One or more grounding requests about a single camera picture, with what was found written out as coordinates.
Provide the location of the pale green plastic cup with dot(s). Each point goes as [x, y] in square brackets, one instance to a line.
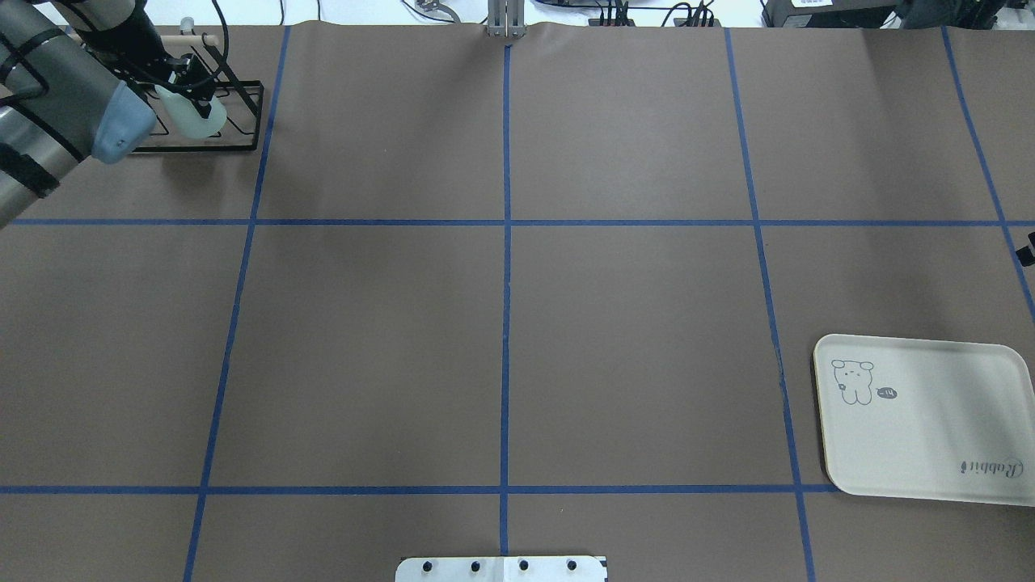
[187, 120]

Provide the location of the black wire cup rack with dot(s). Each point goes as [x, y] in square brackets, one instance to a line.
[243, 99]

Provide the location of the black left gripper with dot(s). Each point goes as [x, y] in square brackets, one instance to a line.
[144, 38]

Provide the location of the cream rabbit serving tray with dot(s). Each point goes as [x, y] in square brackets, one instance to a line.
[925, 419]

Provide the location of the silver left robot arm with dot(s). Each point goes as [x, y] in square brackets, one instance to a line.
[67, 98]

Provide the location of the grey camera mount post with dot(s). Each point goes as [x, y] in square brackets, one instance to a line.
[506, 19]

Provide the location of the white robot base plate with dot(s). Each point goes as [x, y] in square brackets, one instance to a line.
[504, 568]

